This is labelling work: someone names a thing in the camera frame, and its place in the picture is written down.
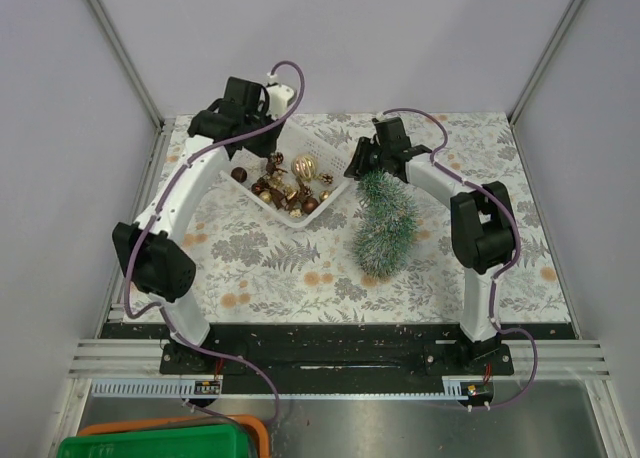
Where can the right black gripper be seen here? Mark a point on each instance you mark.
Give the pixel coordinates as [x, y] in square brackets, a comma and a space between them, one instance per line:
[359, 163]

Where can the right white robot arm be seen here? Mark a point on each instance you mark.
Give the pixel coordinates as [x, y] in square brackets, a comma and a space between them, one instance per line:
[483, 231]

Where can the green plastic bin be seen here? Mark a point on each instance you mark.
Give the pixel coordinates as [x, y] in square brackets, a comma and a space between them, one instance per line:
[208, 441]

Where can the small green christmas tree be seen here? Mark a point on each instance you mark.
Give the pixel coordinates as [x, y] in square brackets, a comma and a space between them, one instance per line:
[385, 235]

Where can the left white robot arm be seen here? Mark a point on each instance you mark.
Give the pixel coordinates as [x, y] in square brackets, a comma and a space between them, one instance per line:
[150, 251]

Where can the large gold striped bauble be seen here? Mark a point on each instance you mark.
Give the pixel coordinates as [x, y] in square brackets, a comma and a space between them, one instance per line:
[304, 167]

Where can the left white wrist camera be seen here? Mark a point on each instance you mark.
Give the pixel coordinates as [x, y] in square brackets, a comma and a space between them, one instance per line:
[281, 96]

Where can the orange plastic bin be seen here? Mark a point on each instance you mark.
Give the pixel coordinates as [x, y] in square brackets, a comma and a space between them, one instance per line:
[252, 426]

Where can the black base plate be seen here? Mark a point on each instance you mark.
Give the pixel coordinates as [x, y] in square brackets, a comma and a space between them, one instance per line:
[337, 359]

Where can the white plastic basket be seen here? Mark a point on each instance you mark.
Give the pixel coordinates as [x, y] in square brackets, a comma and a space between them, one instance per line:
[272, 186]

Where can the white slotted cable duct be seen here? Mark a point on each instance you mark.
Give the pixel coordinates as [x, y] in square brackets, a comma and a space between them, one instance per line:
[156, 388]

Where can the brown shiny bauble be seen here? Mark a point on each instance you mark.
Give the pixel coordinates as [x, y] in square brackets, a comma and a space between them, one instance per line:
[239, 174]

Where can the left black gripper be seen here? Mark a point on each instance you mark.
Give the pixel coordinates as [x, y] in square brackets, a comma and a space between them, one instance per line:
[267, 149]

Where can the aluminium frame rail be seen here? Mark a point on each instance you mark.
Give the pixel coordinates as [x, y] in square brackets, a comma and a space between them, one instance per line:
[557, 360]

